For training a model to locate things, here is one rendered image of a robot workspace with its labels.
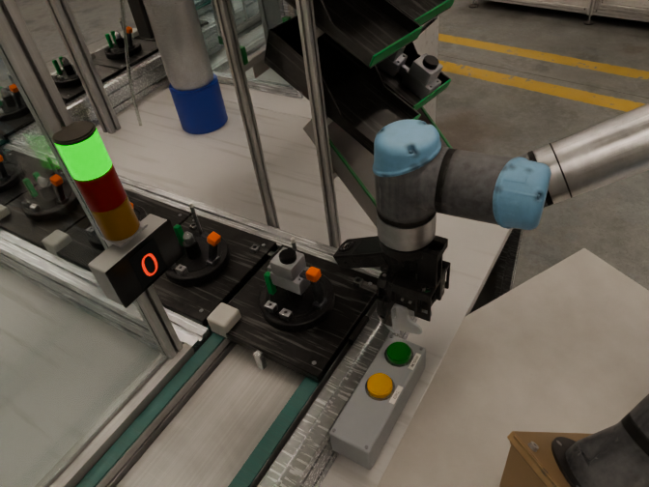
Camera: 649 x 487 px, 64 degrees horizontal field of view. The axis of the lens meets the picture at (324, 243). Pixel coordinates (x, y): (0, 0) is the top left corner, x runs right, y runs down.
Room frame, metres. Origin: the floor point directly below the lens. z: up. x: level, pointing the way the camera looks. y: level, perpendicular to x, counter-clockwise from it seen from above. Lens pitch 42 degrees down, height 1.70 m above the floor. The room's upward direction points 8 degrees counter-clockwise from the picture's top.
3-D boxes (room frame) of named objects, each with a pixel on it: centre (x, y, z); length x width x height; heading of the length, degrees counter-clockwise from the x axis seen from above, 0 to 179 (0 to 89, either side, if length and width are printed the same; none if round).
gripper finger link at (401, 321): (0.49, -0.10, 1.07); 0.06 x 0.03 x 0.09; 53
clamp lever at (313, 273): (0.63, 0.03, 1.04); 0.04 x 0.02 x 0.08; 53
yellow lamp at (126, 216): (0.57, 0.27, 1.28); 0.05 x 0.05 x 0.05
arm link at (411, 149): (0.50, -0.11, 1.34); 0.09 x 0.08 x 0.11; 58
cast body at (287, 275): (0.66, 0.07, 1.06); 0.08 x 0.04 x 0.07; 53
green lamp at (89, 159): (0.57, 0.27, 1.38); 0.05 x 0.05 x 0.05
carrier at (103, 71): (1.88, 0.81, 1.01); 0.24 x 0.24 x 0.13; 53
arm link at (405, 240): (0.50, -0.11, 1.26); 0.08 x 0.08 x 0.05
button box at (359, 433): (0.46, -0.05, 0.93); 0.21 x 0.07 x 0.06; 143
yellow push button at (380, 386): (0.46, -0.05, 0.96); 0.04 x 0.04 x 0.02
